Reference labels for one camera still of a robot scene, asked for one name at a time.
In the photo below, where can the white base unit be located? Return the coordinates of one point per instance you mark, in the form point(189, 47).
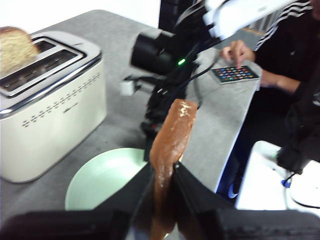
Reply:
point(260, 180)

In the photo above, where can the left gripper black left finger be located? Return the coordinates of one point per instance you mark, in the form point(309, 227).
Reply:
point(127, 195)

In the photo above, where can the black stand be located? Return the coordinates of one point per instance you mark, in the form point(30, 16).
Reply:
point(166, 12)

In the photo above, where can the bread slice with white-flecked crust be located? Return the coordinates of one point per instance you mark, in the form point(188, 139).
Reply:
point(172, 135)

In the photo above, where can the pale green plate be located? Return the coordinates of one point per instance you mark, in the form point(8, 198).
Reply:
point(100, 180)

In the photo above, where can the cream toaster with chrome top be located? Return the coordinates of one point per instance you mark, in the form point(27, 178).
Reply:
point(50, 140)

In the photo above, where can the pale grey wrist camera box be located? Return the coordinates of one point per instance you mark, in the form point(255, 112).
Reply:
point(127, 88)

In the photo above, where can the person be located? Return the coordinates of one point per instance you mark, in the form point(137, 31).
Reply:
point(282, 45)

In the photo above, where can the person's hand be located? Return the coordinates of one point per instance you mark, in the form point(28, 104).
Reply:
point(238, 51)

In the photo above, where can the toasted bread slice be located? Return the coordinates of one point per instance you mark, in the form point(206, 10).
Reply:
point(15, 50)

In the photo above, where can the white robot housing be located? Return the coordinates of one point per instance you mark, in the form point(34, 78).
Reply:
point(240, 17)

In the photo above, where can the tablet with colourful icons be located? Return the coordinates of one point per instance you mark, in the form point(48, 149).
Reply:
point(235, 75)

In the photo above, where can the black bulky equipment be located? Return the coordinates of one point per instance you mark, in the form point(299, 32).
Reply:
point(302, 130)

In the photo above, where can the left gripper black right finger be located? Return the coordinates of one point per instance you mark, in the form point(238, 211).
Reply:
point(195, 197)

